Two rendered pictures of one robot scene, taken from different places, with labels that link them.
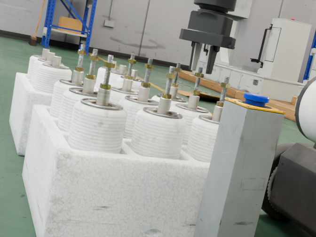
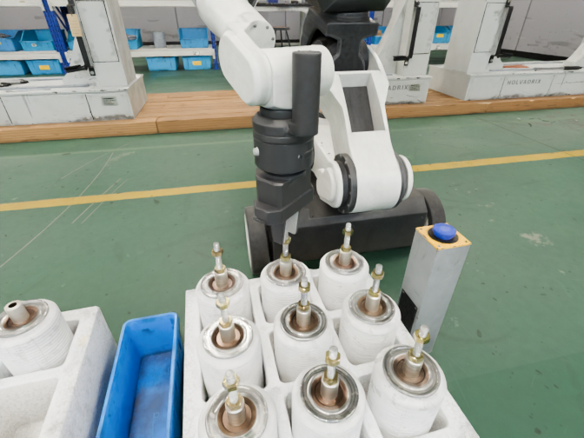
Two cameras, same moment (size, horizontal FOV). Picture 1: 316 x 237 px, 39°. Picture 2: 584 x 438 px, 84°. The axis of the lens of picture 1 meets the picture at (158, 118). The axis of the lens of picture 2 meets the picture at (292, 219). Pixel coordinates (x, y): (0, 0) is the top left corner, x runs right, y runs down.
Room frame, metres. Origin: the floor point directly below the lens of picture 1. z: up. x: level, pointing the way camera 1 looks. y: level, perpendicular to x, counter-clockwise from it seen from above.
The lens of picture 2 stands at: (0.91, 0.39, 0.67)
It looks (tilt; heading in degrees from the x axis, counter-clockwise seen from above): 33 degrees down; 279
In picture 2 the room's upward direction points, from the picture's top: straight up
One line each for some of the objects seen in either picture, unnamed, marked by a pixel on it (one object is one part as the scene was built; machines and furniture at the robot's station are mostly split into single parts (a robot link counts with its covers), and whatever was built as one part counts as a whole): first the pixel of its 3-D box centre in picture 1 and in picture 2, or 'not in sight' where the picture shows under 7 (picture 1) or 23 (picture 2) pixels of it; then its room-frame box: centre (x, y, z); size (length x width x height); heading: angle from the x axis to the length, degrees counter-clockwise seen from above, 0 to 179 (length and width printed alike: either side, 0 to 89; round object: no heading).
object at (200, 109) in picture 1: (192, 108); (285, 272); (0.99, -0.07, 0.25); 0.08 x 0.08 x 0.01
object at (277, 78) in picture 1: (250, 53); not in sight; (4.90, -0.83, 0.45); 1.61 x 0.57 x 0.74; 21
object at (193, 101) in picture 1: (193, 102); (285, 267); (0.99, -0.07, 0.26); 0.02 x 0.02 x 0.03
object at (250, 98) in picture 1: (255, 101); (443, 232); (0.70, -0.14, 0.32); 0.04 x 0.04 x 0.02
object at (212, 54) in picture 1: (212, 59); (292, 215); (0.98, -0.09, 0.36); 0.03 x 0.02 x 0.06; 154
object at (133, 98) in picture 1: (142, 101); (303, 321); (0.94, 0.04, 0.25); 0.08 x 0.08 x 0.01
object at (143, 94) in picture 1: (143, 95); (303, 315); (0.94, 0.04, 0.26); 0.02 x 0.02 x 0.03
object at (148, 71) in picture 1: (147, 76); (303, 296); (0.94, 0.04, 0.30); 0.01 x 0.01 x 0.08
